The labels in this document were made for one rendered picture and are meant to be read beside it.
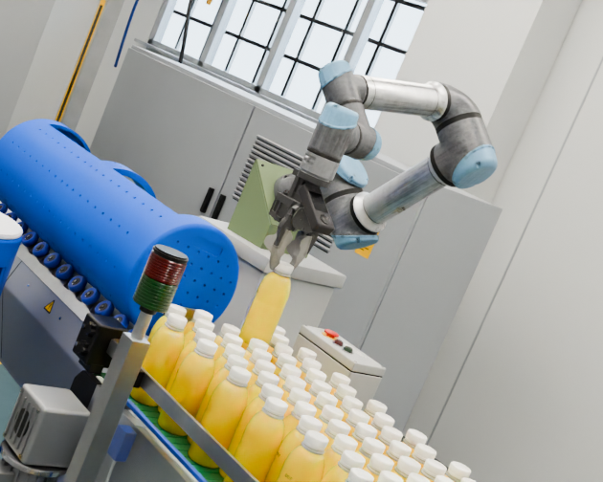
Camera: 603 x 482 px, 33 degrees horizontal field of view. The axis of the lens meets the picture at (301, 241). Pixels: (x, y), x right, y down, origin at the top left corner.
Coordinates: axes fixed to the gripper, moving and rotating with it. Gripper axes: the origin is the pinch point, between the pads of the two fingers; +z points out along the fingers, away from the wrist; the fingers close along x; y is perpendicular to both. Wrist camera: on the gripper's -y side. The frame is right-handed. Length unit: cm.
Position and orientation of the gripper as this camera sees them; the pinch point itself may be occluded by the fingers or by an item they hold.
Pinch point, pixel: (283, 267)
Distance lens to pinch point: 215.1
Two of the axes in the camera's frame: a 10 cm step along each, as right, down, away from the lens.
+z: -3.8, 9.1, 1.4
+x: -7.3, -2.0, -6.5
